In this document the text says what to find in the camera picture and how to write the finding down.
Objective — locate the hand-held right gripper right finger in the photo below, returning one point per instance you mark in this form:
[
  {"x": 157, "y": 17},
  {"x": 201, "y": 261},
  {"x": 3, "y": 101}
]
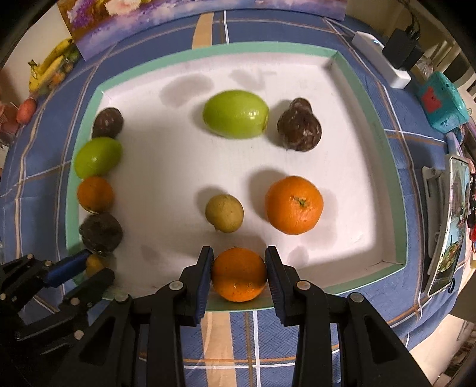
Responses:
[{"x": 277, "y": 286}]

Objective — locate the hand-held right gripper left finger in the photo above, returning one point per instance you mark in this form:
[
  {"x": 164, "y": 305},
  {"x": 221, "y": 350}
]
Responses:
[{"x": 204, "y": 282}]

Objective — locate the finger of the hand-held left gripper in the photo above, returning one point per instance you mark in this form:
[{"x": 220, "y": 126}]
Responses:
[
  {"x": 95, "y": 284},
  {"x": 67, "y": 267}
]

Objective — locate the small brown longan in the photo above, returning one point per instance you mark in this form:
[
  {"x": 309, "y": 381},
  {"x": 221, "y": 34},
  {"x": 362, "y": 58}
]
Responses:
[
  {"x": 95, "y": 264},
  {"x": 224, "y": 213}
]

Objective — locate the orange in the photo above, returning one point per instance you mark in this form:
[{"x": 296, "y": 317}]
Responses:
[
  {"x": 293, "y": 204},
  {"x": 239, "y": 273},
  {"x": 95, "y": 193}
]

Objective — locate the dark brown wrinkled fruit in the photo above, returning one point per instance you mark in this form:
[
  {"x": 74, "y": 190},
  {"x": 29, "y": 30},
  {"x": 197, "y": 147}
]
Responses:
[
  {"x": 299, "y": 126},
  {"x": 108, "y": 122},
  {"x": 101, "y": 230}
]

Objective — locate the green jujube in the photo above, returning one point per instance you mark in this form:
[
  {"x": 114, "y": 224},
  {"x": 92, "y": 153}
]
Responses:
[
  {"x": 98, "y": 156},
  {"x": 236, "y": 113}
]

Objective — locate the white tray with green rim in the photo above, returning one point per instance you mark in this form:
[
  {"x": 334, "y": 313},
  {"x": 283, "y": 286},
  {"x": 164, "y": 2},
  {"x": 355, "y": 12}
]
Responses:
[{"x": 167, "y": 167}]

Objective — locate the red apple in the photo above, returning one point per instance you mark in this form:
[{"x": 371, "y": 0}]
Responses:
[{"x": 26, "y": 111}]

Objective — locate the white phone stand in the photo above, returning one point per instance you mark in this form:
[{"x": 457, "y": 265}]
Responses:
[{"x": 433, "y": 208}]

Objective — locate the smartphone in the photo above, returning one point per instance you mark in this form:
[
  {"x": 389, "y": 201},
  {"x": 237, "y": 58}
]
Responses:
[{"x": 453, "y": 230}]

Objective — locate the yellow banana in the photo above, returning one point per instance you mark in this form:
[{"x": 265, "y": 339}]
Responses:
[
  {"x": 59, "y": 50},
  {"x": 44, "y": 72}
]

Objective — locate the white power strip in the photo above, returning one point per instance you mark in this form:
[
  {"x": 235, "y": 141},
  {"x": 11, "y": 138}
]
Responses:
[{"x": 383, "y": 59}]

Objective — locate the flower painting canvas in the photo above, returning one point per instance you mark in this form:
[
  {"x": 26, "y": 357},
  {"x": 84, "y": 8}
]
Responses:
[{"x": 186, "y": 18}]

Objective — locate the black power adapter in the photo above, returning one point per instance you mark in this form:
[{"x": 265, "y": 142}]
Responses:
[{"x": 401, "y": 48}]

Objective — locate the blue plaid tablecloth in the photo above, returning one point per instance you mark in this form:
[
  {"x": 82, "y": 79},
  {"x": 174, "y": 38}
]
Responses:
[{"x": 372, "y": 29}]

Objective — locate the teal toy camera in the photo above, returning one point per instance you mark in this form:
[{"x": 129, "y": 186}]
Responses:
[{"x": 442, "y": 100}]

